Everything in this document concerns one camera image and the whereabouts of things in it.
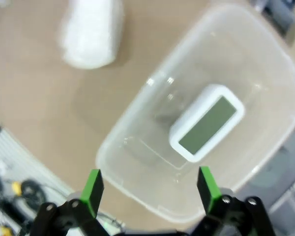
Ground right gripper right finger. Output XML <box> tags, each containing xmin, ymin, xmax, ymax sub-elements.
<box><xmin>190</xmin><ymin>166</ymin><xmax>277</xmax><ymax>236</ymax></box>

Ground coiled black cable bundle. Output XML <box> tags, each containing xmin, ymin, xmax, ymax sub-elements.
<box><xmin>21</xmin><ymin>180</ymin><xmax>47</xmax><ymax>205</ymax></box>

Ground white slotted mounting platform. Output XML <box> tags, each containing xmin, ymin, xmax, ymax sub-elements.
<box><xmin>0</xmin><ymin>117</ymin><xmax>125</xmax><ymax>236</ymax></box>

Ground white unwrapped digital clock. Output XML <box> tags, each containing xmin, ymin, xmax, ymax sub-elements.
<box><xmin>169</xmin><ymin>83</ymin><xmax>245</xmax><ymax>163</ymax></box>

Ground bubble clock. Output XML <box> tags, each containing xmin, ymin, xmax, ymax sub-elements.
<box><xmin>59</xmin><ymin>0</ymin><xmax>125</xmax><ymax>70</ymax></box>

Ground clear plastic container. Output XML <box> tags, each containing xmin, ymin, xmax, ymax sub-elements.
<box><xmin>95</xmin><ymin>2</ymin><xmax>295</xmax><ymax>224</ymax></box>

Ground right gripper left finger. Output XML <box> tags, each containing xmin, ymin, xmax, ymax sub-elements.
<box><xmin>29</xmin><ymin>169</ymin><xmax>106</xmax><ymax>236</ymax></box>

